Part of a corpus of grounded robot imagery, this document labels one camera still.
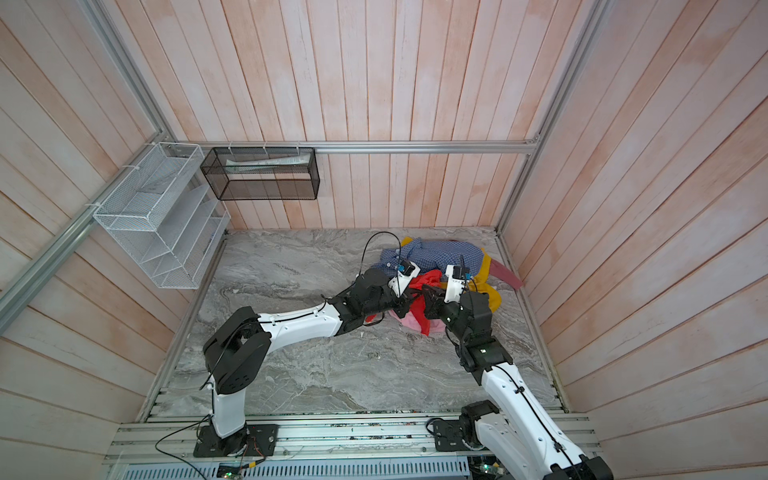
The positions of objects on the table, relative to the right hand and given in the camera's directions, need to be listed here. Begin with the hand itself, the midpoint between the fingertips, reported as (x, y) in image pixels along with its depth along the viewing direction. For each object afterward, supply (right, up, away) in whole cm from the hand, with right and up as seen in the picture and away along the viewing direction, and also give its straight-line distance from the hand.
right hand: (424, 285), depth 78 cm
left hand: (0, -3, +3) cm, 5 cm away
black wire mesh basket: (-54, +37, +26) cm, 70 cm away
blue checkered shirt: (+4, +8, +13) cm, 16 cm away
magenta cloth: (+33, +2, +29) cm, 44 cm away
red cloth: (-2, +1, -2) cm, 3 cm away
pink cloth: (+6, -14, +14) cm, 21 cm away
